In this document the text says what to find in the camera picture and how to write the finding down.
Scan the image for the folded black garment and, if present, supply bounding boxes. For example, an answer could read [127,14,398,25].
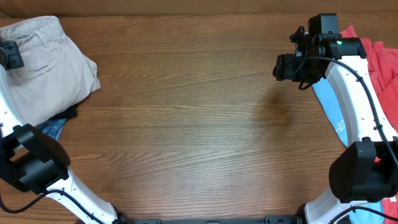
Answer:
[50,104,78,119]

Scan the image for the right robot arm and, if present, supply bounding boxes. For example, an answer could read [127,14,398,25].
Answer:
[273,34,397,223]

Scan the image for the folded blue denim jeans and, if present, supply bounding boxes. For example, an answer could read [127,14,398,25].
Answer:
[36,119,67,141]

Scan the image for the beige khaki shorts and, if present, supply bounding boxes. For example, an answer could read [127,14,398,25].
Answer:
[1,16,100,126]

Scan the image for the light blue shirt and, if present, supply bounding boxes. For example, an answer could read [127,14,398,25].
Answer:
[312,79,384,224]

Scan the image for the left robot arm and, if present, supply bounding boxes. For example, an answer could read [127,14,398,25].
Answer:
[1,41,131,224]

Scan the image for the red shirt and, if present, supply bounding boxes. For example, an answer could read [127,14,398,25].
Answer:
[341,25,397,224]

